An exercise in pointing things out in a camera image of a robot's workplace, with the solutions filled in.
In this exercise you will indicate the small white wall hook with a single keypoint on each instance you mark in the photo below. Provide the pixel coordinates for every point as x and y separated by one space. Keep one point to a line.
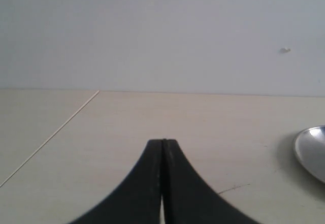
284 50

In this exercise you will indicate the round steel plate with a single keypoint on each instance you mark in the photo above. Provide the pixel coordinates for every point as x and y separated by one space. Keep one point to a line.
308 147

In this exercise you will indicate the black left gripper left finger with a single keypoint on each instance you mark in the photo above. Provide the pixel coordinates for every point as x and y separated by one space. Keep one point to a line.
137 199

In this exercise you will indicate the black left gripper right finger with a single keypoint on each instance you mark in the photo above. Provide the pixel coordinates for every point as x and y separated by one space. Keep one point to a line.
187 198

